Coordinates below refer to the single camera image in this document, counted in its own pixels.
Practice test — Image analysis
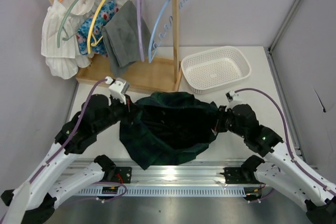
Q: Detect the white slotted cable duct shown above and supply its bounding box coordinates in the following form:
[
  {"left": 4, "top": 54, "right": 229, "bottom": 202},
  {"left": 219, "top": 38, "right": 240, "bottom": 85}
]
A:
[{"left": 76, "top": 185, "right": 246, "bottom": 197}]

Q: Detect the yellow hanger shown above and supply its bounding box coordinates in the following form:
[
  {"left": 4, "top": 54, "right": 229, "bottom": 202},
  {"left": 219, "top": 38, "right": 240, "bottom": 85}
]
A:
[{"left": 87, "top": 0, "right": 139, "bottom": 55}]

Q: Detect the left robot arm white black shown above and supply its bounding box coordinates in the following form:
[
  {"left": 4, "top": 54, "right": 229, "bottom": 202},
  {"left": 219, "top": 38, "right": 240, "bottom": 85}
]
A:
[{"left": 1, "top": 94, "right": 140, "bottom": 223}]

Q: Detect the white perforated plastic basket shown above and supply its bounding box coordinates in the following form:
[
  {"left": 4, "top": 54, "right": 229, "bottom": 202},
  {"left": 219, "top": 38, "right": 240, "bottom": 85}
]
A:
[{"left": 181, "top": 46, "right": 252, "bottom": 94}]

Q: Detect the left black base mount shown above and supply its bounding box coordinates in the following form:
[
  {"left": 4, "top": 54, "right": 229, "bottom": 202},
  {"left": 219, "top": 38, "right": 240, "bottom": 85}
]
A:
[{"left": 107, "top": 167, "right": 132, "bottom": 184}]

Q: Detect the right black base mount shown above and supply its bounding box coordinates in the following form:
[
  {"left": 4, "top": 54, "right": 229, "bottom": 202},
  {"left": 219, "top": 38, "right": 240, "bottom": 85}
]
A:
[{"left": 220, "top": 167, "right": 253, "bottom": 184}]

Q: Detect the blue floral garment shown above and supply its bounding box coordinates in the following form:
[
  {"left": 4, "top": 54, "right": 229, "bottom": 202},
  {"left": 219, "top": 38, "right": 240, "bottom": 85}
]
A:
[{"left": 76, "top": 0, "right": 119, "bottom": 56}]

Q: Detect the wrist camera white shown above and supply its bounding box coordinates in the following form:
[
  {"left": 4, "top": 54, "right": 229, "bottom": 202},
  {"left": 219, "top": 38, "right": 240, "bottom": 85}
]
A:
[
  {"left": 225, "top": 90, "right": 244, "bottom": 111},
  {"left": 105, "top": 76, "right": 130, "bottom": 104}
]

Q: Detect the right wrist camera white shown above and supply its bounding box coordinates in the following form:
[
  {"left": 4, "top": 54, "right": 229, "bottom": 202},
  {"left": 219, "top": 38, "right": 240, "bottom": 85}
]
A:
[{"left": 225, "top": 90, "right": 244, "bottom": 111}]

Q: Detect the white pleated garment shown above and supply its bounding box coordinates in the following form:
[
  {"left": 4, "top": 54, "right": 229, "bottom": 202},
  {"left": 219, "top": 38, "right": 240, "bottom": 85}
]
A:
[{"left": 40, "top": 0, "right": 127, "bottom": 80}]

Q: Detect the light blue hanger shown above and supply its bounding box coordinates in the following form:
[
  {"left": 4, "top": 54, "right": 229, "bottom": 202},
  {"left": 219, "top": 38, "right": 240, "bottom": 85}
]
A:
[{"left": 148, "top": 0, "right": 188, "bottom": 63}]

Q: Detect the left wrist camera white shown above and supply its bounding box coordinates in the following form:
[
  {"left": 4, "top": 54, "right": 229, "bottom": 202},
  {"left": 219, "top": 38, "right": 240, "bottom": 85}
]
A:
[{"left": 105, "top": 76, "right": 130, "bottom": 104}]

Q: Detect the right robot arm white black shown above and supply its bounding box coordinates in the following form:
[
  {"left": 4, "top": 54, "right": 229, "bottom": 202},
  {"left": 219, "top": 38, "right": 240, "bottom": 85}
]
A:
[{"left": 214, "top": 104, "right": 335, "bottom": 223}]

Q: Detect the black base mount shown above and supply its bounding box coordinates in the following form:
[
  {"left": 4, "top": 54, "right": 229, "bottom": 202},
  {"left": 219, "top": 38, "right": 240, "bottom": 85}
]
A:
[
  {"left": 220, "top": 167, "right": 253, "bottom": 184},
  {"left": 107, "top": 167, "right": 132, "bottom": 184}
]

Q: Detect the wooden clothes rack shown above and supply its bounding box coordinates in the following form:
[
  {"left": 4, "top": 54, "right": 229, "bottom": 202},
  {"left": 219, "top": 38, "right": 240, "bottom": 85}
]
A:
[{"left": 50, "top": 0, "right": 182, "bottom": 93}]

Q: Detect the grey pleated skirt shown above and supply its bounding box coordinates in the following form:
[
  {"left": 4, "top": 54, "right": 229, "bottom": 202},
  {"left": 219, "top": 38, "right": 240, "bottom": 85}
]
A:
[{"left": 102, "top": 1, "right": 151, "bottom": 77}]

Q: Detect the green hanger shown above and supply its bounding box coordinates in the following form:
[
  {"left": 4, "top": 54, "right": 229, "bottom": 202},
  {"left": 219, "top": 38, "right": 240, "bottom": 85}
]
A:
[{"left": 57, "top": 0, "right": 93, "bottom": 48}]

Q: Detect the dark green plaid garment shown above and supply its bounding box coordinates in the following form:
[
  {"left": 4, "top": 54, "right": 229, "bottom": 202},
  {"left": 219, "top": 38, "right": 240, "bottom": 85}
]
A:
[{"left": 119, "top": 92, "right": 218, "bottom": 170}]

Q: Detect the purple hanger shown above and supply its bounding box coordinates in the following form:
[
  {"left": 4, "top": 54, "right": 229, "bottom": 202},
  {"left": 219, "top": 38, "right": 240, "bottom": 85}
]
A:
[{"left": 136, "top": 0, "right": 145, "bottom": 62}]

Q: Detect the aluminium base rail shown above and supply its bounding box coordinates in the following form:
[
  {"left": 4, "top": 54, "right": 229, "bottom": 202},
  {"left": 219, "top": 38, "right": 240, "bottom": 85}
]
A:
[{"left": 52, "top": 158, "right": 318, "bottom": 187}]

